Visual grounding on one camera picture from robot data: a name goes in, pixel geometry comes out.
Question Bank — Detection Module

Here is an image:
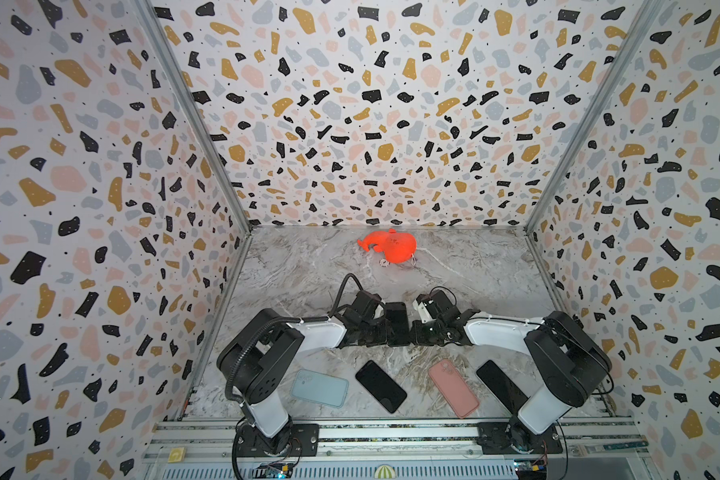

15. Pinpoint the black phone case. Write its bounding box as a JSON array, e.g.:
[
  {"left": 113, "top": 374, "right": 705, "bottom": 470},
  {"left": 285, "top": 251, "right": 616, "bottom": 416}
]
[{"left": 384, "top": 302, "right": 410, "bottom": 347}]

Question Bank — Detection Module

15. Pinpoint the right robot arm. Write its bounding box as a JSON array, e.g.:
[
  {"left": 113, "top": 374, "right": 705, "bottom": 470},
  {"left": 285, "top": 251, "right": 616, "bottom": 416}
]
[{"left": 411, "top": 290, "right": 612, "bottom": 454}]

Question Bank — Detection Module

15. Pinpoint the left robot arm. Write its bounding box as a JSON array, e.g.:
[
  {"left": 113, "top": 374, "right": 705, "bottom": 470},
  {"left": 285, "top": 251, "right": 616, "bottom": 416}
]
[{"left": 216, "top": 290, "right": 387, "bottom": 453}]

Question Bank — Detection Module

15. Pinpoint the pink phone case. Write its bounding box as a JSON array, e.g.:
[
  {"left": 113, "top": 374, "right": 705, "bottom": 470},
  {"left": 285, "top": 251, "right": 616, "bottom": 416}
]
[{"left": 428, "top": 359, "right": 479, "bottom": 419}]

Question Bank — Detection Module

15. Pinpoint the light blue phone case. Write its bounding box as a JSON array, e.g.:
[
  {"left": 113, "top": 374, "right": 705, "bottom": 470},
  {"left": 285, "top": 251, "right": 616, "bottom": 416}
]
[{"left": 291, "top": 369, "right": 349, "bottom": 408}]

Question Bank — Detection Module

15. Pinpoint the red plush whale toy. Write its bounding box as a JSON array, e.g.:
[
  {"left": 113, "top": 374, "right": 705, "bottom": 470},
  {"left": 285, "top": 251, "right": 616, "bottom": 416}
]
[{"left": 357, "top": 229, "right": 417, "bottom": 264}]

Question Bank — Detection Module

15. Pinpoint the black smartphone centre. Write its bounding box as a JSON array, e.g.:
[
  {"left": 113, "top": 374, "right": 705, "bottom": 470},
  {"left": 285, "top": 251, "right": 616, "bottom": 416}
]
[{"left": 355, "top": 360, "right": 407, "bottom": 414}]

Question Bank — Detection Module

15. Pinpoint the black smartphone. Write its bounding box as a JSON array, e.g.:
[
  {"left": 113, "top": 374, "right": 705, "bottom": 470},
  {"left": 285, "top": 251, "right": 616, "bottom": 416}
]
[
  {"left": 476, "top": 360, "right": 528, "bottom": 415},
  {"left": 355, "top": 360, "right": 407, "bottom": 414}
]

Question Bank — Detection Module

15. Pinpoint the black smartphone right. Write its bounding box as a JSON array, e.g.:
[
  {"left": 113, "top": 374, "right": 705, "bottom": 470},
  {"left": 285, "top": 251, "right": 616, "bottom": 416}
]
[{"left": 476, "top": 360, "right": 528, "bottom": 415}]

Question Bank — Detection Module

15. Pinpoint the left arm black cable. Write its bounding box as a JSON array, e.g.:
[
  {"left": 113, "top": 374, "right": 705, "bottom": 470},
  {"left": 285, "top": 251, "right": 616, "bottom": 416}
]
[{"left": 223, "top": 272, "right": 366, "bottom": 403}]

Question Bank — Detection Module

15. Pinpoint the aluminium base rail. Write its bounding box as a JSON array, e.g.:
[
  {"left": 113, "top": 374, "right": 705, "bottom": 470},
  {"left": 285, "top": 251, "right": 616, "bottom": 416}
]
[{"left": 141, "top": 418, "right": 661, "bottom": 479}]

